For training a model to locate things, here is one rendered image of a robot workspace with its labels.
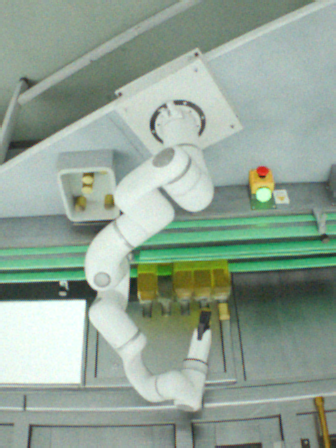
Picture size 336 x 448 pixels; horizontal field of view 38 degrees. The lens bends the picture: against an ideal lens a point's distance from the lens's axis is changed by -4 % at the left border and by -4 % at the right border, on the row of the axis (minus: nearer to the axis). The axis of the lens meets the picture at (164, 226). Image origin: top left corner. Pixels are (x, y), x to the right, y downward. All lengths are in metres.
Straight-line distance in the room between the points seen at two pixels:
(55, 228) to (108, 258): 0.56
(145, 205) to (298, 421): 0.84
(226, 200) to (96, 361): 0.66
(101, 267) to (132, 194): 0.20
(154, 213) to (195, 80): 0.39
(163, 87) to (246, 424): 1.00
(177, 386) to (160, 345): 0.33
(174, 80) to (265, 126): 0.35
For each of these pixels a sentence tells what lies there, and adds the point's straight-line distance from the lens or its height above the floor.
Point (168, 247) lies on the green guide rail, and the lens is 1.62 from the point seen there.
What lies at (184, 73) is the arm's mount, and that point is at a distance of 1.32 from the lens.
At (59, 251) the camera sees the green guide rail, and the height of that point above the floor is 0.91.
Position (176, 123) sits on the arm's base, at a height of 0.89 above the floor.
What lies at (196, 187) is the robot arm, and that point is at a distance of 1.14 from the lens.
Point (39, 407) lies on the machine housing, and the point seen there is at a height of 1.39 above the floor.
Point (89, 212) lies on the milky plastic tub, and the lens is 1.66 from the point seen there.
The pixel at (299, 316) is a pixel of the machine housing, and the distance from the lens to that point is 1.76.
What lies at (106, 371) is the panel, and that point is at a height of 1.26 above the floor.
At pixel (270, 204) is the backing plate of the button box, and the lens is 1.62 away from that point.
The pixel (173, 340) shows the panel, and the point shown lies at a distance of 1.64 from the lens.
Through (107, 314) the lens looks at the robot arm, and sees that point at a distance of 1.27.
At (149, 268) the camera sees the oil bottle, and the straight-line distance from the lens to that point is 1.61.
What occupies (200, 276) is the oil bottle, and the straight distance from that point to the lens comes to 1.58.
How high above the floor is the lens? 1.95
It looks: 42 degrees down
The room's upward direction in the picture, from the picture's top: 178 degrees clockwise
